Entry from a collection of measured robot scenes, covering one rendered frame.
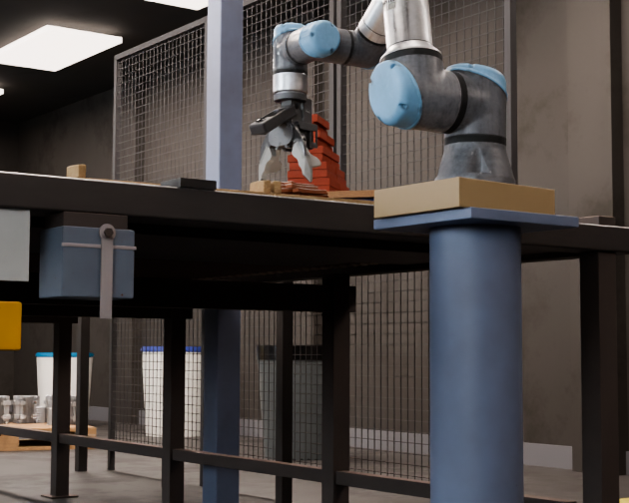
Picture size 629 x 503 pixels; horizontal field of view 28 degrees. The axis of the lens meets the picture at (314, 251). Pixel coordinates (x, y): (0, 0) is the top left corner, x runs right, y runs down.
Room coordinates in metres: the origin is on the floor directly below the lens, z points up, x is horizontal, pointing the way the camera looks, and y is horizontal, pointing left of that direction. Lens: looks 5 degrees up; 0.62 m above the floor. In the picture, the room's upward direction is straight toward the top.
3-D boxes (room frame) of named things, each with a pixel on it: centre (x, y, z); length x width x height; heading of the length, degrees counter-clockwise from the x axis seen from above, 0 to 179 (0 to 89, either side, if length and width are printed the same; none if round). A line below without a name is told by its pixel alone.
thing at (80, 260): (2.16, 0.39, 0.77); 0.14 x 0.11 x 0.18; 125
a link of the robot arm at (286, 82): (2.70, 0.06, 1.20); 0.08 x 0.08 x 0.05
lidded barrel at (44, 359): (10.47, 2.08, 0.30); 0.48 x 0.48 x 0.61
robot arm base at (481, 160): (2.33, -0.30, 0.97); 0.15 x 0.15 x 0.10
